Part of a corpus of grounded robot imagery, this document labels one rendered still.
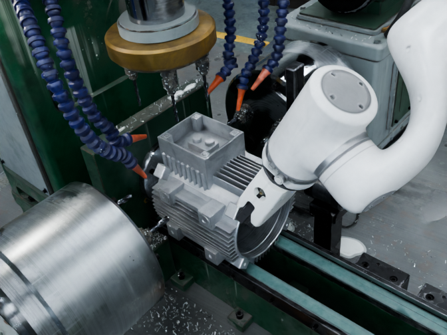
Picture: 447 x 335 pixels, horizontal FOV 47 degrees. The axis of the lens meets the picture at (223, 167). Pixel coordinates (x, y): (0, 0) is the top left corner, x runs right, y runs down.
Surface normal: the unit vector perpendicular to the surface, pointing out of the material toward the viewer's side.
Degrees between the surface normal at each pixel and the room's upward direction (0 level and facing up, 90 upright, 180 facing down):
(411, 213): 0
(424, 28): 43
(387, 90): 90
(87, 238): 32
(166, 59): 90
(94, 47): 90
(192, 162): 90
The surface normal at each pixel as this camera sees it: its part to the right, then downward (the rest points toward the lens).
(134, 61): -0.35, 0.61
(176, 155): -0.67, 0.51
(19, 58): 0.75, 0.35
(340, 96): 0.27, -0.49
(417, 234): -0.10, -0.78
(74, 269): 0.44, -0.33
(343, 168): -0.48, 0.04
